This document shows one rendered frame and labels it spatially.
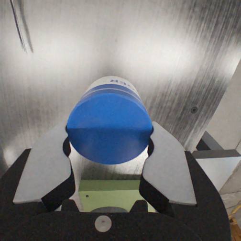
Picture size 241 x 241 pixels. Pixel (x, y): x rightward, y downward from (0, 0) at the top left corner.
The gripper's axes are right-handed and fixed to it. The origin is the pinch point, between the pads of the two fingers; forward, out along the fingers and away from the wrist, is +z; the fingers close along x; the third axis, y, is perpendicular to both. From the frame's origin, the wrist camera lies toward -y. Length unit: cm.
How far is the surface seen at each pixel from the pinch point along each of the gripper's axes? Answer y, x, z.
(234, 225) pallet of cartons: 312, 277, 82
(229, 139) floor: 76, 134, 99
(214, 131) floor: 65, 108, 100
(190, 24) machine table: -11.8, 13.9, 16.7
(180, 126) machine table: 10.3, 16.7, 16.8
